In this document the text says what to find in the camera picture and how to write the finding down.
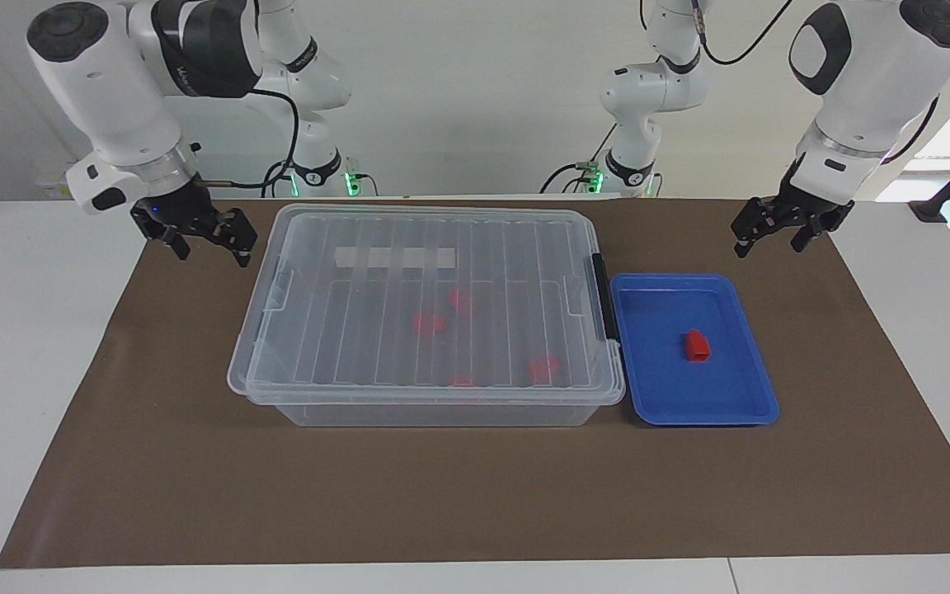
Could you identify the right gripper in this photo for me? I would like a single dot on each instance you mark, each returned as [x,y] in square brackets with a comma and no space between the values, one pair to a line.
[171,208]

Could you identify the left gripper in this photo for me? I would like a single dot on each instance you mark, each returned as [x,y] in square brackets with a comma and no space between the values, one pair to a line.
[801,198]

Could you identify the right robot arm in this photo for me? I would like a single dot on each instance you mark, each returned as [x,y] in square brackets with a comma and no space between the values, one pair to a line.
[104,82]

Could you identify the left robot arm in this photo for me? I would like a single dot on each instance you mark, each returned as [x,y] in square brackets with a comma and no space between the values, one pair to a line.
[879,74]

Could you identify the red block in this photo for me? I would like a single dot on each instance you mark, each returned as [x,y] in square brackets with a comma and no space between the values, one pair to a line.
[543,367]
[696,346]
[428,324]
[460,299]
[460,381]

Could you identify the black box latch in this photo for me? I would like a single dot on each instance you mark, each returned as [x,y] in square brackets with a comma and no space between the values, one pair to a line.
[604,297]

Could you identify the clear plastic storage box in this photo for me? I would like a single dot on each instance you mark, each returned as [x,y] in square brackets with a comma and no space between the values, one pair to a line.
[442,412]

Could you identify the blue plastic tray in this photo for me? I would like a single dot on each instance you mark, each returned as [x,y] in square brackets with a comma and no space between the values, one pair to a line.
[665,388]

